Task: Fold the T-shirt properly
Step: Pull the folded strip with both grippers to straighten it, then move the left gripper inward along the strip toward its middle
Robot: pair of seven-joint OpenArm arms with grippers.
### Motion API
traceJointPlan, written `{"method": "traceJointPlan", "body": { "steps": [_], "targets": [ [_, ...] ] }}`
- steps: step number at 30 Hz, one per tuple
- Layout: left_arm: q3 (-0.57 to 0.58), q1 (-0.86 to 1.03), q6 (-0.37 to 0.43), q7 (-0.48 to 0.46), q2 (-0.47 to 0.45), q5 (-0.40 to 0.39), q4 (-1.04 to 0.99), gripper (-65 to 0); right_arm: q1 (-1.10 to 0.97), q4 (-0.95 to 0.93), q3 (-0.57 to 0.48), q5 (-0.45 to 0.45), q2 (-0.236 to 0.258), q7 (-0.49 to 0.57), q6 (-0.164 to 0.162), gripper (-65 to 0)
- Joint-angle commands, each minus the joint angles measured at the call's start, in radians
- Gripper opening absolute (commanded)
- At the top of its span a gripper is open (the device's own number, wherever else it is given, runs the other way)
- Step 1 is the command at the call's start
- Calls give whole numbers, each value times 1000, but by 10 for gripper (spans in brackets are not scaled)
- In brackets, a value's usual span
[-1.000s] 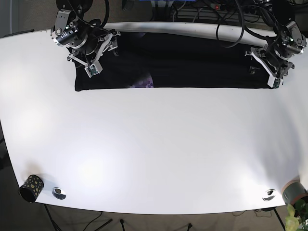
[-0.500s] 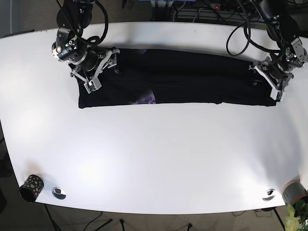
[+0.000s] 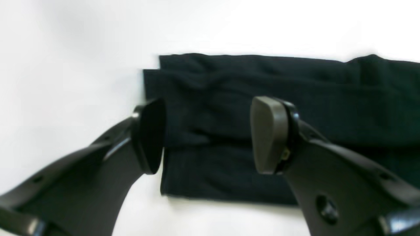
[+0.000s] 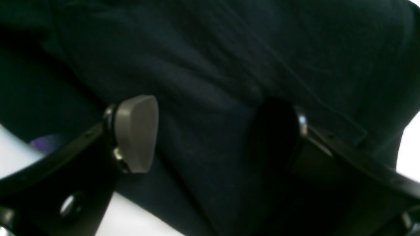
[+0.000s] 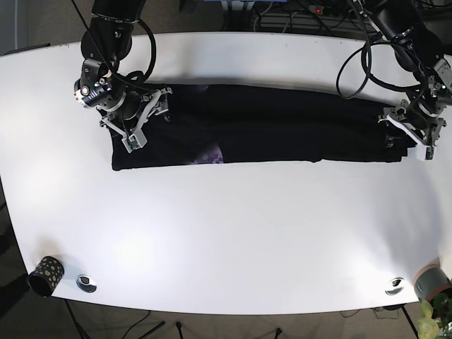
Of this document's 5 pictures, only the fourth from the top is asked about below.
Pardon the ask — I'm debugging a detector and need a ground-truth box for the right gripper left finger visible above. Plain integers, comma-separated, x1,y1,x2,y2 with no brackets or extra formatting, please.
0,95,159,236

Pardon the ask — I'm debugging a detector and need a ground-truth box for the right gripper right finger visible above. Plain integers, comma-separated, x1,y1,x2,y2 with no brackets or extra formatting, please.
254,98,419,236

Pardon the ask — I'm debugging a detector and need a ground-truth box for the black T-shirt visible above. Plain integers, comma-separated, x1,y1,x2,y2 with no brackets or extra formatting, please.
1,0,419,236

